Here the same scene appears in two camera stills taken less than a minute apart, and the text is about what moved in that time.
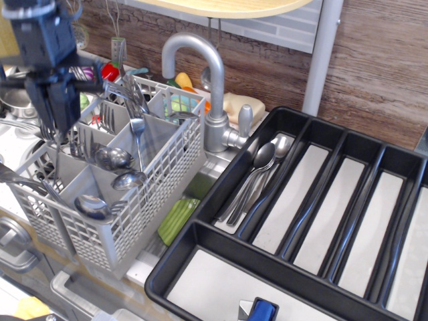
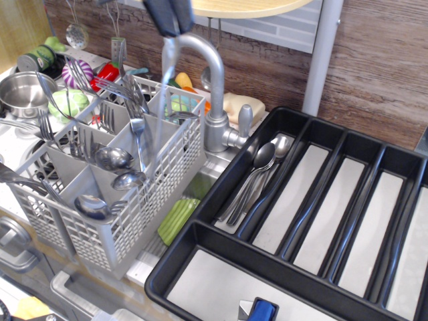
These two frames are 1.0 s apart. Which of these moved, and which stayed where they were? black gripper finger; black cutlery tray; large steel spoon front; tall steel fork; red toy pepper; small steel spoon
Moved: small steel spoon; black gripper finger
Stayed: black cutlery tray; tall steel fork; large steel spoon front; red toy pepper
